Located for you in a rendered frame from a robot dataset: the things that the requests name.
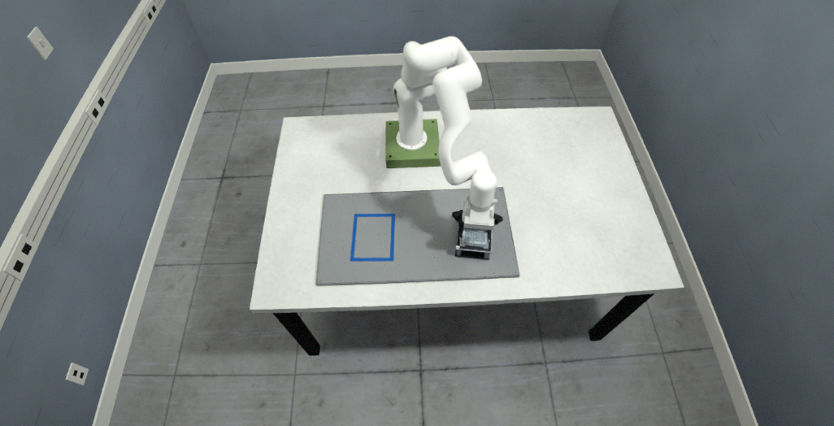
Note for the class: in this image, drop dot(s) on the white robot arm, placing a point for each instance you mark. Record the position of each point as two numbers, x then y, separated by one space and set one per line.
450 86

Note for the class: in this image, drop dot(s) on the blue rectangular tape outline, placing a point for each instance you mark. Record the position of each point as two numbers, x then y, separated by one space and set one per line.
354 236

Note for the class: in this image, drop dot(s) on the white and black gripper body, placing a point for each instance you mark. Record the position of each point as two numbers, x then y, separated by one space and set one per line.
467 209

